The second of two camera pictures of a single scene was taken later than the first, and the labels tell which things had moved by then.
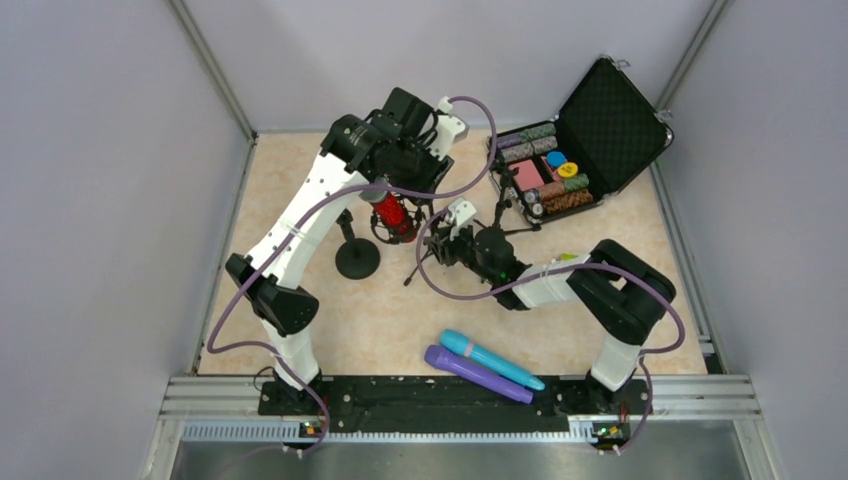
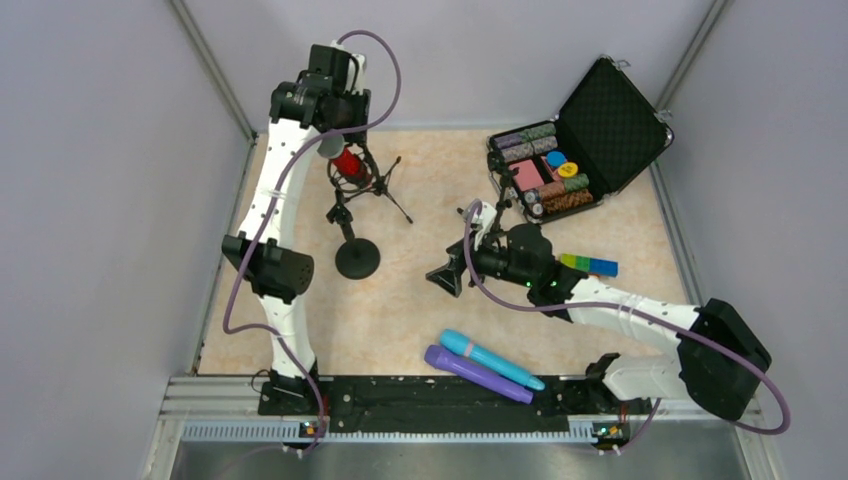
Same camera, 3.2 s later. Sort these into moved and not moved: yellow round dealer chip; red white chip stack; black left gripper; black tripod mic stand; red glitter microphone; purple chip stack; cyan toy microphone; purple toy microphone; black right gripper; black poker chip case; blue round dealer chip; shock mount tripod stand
Moved: black right gripper; black left gripper; shock mount tripod stand; red glitter microphone
Not moved: purple toy microphone; purple chip stack; black poker chip case; cyan toy microphone; red white chip stack; yellow round dealer chip; black tripod mic stand; blue round dealer chip
